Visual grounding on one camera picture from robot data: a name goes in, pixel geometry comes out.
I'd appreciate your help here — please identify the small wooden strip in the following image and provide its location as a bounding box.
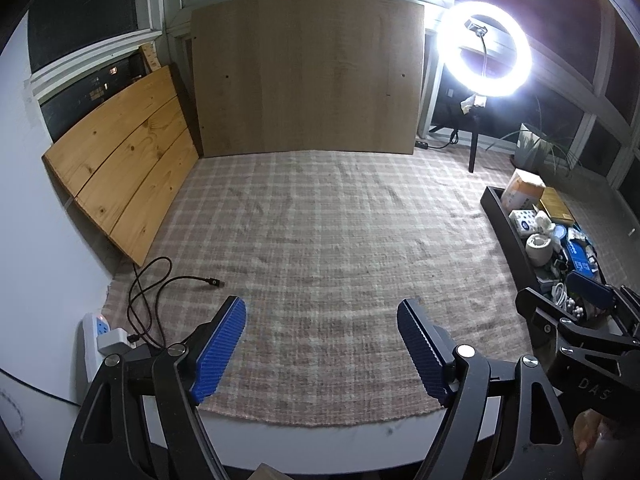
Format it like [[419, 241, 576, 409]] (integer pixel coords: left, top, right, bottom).
[[139, 42, 162, 73]]

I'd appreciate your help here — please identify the yellow cardboard box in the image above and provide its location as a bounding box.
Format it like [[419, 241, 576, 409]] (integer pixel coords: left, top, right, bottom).
[[539, 186, 576, 224]]

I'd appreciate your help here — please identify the blue packet white print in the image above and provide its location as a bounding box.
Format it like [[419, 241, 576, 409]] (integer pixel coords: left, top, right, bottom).
[[565, 242, 598, 281]]

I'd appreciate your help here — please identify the pine plank panel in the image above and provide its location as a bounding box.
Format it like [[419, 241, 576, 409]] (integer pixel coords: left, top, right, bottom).
[[41, 64, 200, 267]]

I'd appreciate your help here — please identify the large light wooden board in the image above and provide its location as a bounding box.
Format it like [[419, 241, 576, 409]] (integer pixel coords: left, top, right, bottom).
[[191, 0, 426, 158]]

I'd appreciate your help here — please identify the black power cable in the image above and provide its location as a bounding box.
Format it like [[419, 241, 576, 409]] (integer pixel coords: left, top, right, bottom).
[[427, 127, 461, 150]]

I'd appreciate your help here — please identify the black usb cable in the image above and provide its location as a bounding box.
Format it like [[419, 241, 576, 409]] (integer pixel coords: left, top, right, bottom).
[[127, 256, 226, 348]]

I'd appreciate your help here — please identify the person's right hand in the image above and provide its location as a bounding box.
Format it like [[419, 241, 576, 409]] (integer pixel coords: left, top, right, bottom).
[[574, 408, 640, 461]]

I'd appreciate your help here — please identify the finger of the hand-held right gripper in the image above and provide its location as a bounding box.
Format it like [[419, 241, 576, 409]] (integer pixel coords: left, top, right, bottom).
[[566, 271, 640, 343], [515, 286, 640, 361]]

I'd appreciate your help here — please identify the potted plant grey pot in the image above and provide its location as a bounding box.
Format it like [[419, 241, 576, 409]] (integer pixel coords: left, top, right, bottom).
[[485, 95, 586, 176]]

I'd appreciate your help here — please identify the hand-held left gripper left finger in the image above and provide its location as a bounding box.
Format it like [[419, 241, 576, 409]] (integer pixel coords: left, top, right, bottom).
[[60, 295, 248, 480]]

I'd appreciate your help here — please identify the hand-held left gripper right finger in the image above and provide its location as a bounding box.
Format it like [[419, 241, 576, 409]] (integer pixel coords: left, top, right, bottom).
[[396, 298, 586, 480]]

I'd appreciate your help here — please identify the black container tray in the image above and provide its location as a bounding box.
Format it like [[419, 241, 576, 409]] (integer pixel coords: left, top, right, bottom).
[[480, 185, 626, 321]]

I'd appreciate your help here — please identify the orange tissue pack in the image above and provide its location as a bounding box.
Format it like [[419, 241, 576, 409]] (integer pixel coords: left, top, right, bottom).
[[501, 169, 546, 211]]

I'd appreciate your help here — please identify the white power strip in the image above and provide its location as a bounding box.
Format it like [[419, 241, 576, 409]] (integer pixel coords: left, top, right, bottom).
[[80, 312, 113, 383]]

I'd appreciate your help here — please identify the white ring light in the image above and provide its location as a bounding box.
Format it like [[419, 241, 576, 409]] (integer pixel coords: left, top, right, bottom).
[[437, 1, 532, 98]]

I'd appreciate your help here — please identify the black phone holder gooseneck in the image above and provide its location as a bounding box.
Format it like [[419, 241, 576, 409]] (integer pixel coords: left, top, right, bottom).
[[465, 17, 491, 78]]

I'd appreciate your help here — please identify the black tripod stand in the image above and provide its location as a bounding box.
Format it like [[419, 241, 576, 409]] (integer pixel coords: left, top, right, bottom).
[[430, 105, 483, 173]]

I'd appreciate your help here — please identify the brown cardboard piece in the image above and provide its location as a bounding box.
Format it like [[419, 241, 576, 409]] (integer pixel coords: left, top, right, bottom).
[[250, 465, 291, 480]]

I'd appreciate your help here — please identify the dotted white tissue pack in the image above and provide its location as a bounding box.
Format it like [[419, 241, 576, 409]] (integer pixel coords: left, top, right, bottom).
[[509, 208, 541, 237]]

